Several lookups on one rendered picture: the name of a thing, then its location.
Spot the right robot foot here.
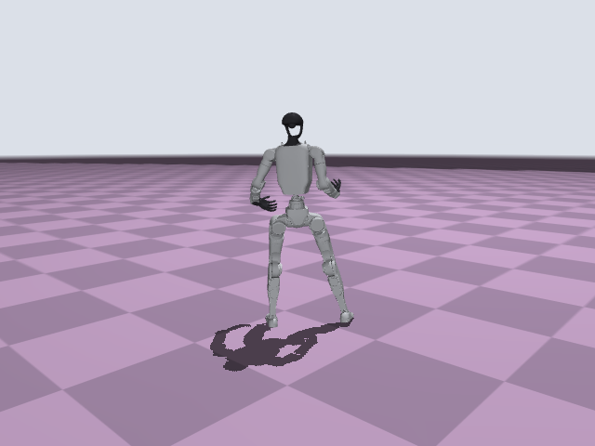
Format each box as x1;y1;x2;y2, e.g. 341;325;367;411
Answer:
340;310;354;322

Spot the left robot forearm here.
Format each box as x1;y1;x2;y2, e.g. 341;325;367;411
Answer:
250;178;261;204

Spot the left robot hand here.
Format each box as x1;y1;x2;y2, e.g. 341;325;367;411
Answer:
252;196;277;212

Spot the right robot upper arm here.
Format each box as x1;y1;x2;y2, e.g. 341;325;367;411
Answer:
308;146;329;190

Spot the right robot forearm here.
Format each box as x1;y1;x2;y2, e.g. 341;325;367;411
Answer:
323;177;340;199

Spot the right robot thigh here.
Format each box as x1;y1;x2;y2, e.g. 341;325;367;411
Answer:
309;212;336;276

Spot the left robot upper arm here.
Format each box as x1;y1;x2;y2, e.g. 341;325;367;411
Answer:
252;148;276;190

